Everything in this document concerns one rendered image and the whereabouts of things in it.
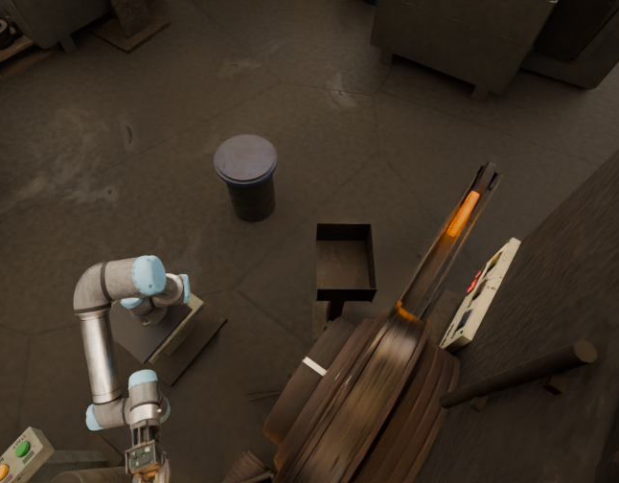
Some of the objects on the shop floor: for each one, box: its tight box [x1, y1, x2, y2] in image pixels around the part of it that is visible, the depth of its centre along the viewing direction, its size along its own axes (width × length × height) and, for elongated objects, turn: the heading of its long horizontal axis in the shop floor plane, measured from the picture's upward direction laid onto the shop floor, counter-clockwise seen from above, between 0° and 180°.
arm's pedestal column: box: [145, 291, 227, 387], centre depth 187 cm, size 40×40×26 cm
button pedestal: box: [0, 426, 125, 483], centre depth 143 cm, size 16×24×62 cm, turn 145°
